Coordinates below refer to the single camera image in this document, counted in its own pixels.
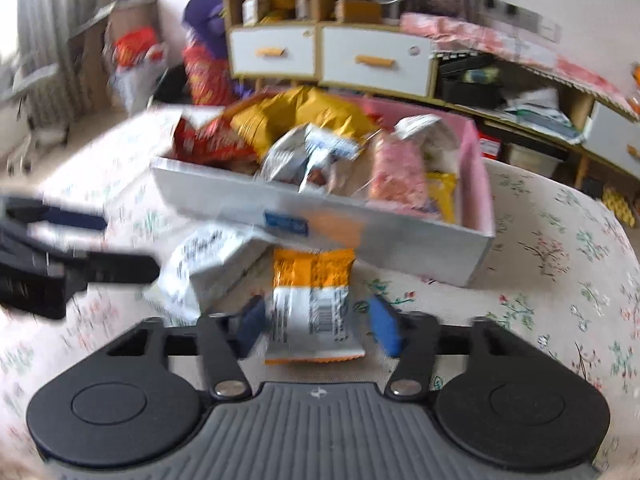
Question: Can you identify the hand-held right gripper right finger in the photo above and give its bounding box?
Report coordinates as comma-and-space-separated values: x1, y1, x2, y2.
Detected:
367, 294, 532, 400

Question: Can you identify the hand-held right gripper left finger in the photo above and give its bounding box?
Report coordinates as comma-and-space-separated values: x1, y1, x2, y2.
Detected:
106, 295, 267, 402

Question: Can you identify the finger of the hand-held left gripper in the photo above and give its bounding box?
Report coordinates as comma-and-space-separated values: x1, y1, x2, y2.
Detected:
47, 249, 162, 288
0, 195, 108, 235

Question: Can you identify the orange white snack packet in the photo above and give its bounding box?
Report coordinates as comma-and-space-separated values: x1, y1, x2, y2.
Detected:
264, 246, 367, 367

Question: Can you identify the white packet fine print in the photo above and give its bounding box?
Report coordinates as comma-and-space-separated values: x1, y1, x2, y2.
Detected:
144, 221, 275, 327

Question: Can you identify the pink cardboard box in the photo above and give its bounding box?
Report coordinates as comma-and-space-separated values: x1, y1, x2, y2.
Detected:
149, 94, 497, 288

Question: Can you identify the yellow packet blue label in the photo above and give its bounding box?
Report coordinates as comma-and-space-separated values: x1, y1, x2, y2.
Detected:
424, 171, 459, 224

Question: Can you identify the red snack packet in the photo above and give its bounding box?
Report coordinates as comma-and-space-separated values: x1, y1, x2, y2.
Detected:
171, 114, 262, 167

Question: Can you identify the pink snack packet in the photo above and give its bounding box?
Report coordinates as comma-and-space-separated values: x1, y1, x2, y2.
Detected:
366, 134, 429, 209

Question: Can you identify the white packet black logo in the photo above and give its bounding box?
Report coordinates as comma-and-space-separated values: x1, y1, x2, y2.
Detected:
254, 124, 362, 195

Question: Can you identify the yellow snack packet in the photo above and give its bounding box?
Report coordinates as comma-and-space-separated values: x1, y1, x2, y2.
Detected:
270, 86, 382, 137
229, 102, 301, 160

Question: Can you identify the white packet green corner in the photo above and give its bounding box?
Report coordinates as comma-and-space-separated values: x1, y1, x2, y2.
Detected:
394, 114, 462, 177

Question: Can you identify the white office chair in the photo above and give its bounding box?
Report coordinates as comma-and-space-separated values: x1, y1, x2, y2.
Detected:
0, 62, 71, 177

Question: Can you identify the floral tablecloth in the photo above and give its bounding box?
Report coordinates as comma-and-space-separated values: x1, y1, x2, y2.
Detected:
0, 105, 640, 480

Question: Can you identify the white red paper bag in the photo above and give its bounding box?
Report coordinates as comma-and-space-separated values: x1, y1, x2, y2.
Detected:
111, 27, 168, 116

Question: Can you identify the red gift bag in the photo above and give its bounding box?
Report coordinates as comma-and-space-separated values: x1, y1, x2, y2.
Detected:
182, 42, 241, 107

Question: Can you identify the red cardboard box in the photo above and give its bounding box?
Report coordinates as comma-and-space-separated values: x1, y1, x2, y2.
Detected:
477, 130, 503, 161

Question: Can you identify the white plastic tub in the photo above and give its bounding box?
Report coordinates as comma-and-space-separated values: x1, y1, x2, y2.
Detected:
502, 142, 561, 178

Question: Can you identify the black case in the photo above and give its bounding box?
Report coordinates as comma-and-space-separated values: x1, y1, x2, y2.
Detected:
437, 55, 503, 108

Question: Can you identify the yellow egg tray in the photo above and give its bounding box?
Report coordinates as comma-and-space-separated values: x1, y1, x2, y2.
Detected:
602, 185, 636, 226

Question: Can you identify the low wooden sideboard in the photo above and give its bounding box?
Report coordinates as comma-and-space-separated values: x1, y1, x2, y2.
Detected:
432, 55, 640, 191

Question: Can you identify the pink patterned cloth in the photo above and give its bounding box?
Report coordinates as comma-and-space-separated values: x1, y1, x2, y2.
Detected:
400, 12, 640, 121

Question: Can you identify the brown cardboard box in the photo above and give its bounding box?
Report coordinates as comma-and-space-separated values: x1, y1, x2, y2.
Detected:
334, 0, 386, 24

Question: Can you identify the white drawer wooden handle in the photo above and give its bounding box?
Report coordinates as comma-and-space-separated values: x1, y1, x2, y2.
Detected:
319, 24, 435, 86
227, 25, 317, 78
582, 100, 640, 181

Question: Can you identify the wall power outlet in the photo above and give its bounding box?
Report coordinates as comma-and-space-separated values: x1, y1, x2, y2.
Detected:
484, 0, 541, 33

